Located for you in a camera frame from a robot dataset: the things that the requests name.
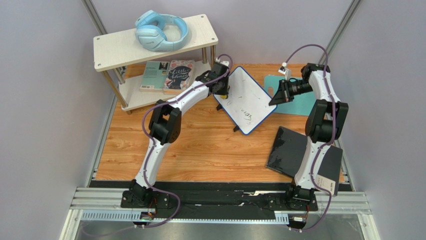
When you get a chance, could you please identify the Little Women book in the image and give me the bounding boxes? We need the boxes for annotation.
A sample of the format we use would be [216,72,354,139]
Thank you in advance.
[163,60,196,95]

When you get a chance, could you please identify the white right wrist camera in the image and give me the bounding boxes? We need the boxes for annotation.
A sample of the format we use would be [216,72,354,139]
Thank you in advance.
[278,62,292,81]

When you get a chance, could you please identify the black slate board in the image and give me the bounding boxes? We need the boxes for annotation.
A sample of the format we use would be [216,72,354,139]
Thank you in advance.
[266,126,343,196]

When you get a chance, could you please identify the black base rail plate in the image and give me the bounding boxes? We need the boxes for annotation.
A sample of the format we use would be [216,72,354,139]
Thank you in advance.
[120,180,319,221]

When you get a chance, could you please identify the teal paperback book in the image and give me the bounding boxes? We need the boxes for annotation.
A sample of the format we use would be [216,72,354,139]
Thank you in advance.
[139,61,170,92]

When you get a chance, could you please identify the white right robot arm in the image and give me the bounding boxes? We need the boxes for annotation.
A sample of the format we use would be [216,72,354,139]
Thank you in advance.
[269,62,349,210]

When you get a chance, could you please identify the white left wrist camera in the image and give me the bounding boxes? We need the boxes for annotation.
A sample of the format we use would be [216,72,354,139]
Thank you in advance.
[214,57,230,68]

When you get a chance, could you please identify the white two-tier shelf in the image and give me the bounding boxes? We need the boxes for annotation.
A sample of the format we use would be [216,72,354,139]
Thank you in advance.
[93,14,219,113]

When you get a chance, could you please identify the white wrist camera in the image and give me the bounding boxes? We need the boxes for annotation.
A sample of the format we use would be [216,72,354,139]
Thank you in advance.
[278,62,292,81]
[214,57,230,68]

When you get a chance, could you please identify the aluminium frame rail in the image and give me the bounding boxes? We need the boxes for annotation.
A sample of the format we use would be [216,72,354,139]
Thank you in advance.
[60,187,381,240]

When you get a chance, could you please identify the teal cutting board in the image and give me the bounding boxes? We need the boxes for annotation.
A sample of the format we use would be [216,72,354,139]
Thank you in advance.
[263,75,316,116]

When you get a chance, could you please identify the light blue headphones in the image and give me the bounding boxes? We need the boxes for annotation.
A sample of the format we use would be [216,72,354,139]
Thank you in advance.
[134,10,190,52]

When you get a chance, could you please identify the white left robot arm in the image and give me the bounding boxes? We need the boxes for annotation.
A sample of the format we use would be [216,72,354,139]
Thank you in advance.
[120,58,233,208]

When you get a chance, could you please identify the small blue-framed whiteboard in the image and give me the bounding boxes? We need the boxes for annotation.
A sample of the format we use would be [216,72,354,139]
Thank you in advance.
[214,66,277,135]

